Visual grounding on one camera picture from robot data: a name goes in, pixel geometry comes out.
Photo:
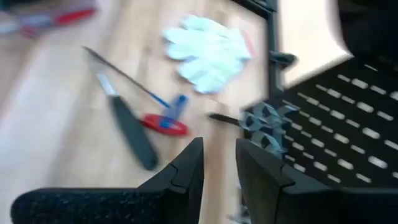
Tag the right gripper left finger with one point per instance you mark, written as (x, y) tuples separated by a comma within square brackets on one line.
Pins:
[(140, 202)]

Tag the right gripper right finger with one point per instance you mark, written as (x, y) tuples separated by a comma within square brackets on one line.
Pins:
[(295, 202)]

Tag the black pegboard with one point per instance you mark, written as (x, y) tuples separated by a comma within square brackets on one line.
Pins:
[(357, 95)]

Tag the white work glove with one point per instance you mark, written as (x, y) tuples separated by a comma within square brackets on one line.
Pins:
[(211, 74), (205, 37)]

